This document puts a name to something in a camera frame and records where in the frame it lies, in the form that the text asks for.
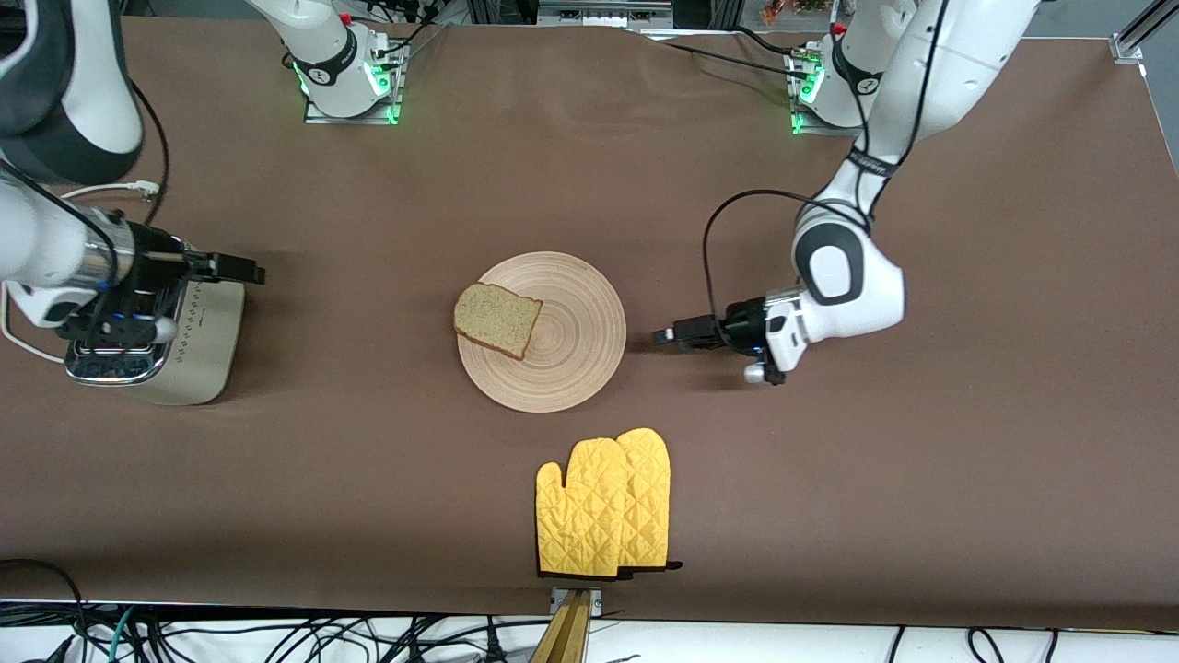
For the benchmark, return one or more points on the round light wooden plate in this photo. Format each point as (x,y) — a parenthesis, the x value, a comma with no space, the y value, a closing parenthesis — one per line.
(571,341)

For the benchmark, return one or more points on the grey equipment box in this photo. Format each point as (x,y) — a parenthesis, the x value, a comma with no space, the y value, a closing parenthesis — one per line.
(599,14)

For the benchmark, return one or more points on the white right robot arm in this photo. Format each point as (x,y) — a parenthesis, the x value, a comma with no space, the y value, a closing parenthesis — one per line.
(55,92)

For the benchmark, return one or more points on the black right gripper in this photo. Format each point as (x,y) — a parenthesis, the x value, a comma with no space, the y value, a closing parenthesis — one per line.
(152,268)

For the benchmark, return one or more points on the brass coloured metal bar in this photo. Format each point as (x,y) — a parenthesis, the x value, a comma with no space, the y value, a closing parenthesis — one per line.
(564,635)

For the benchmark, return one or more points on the small silver mounting bracket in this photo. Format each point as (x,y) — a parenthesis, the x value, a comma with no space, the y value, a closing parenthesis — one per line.
(597,600)

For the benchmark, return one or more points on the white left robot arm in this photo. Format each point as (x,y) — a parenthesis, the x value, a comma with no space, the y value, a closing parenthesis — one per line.
(847,276)

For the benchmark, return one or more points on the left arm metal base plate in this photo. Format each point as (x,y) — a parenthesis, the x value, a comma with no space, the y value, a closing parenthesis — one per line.
(815,129)

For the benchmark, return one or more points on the yellow quilted oven mitt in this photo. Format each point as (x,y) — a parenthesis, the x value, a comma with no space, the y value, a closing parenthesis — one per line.
(649,497)
(580,516)

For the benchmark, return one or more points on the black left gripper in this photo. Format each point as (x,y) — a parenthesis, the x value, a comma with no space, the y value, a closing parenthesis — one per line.
(740,326)

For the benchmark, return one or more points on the cream and chrome toaster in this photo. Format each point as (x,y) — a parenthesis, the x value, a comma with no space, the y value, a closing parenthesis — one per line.
(207,341)

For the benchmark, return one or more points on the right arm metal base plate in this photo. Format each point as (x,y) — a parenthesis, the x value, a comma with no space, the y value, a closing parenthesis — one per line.
(398,101)

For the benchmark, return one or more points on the aluminium table frame profile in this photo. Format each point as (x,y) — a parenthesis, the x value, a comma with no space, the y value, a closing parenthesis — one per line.
(1128,46)

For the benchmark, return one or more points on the brown crust bread slice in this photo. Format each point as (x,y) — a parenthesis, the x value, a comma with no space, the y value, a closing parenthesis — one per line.
(497,320)

